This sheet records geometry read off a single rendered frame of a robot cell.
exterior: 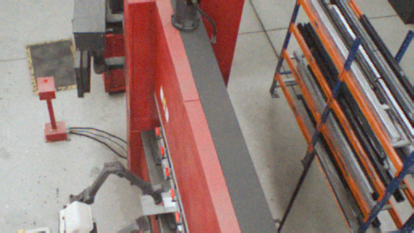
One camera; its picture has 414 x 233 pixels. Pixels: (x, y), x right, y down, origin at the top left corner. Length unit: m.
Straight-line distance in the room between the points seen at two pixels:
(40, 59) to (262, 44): 2.84
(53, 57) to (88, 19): 2.62
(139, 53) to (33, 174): 2.13
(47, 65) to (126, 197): 2.16
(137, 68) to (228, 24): 0.78
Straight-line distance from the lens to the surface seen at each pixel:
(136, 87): 4.38
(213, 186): 2.79
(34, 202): 5.50
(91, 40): 4.18
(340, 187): 5.34
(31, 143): 5.94
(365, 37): 5.28
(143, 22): 3.93
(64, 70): 6.62
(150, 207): 4.21
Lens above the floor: 4.61
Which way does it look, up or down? 53 degrees down
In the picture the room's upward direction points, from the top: 2 degrees clockwise
